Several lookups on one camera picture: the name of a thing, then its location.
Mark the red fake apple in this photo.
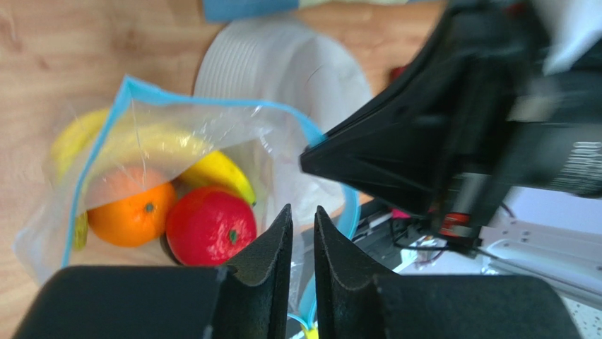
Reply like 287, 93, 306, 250
165, 186, 258, 266

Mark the yellow fake fruit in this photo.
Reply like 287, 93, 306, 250
49, 108, 256, 205

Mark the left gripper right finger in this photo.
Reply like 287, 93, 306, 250
314, 208, 579, 338

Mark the plaid pillow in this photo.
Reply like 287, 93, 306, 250
201, 0, 415, 23

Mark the beige bucket hat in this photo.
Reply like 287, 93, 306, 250
193, 16, 372, 132

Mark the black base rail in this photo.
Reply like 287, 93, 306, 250
352, 201, 447, 273

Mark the orange fake orange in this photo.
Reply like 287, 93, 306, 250
85, 167, 177, 247

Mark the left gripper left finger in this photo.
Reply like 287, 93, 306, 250
15, 205, 293, 338

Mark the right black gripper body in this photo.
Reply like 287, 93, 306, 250
423, 0, 602, 245

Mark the clear zip top bag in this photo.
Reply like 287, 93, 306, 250
13, 76, 360, 327

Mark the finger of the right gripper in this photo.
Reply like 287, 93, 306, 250
300, 70, 452, 217

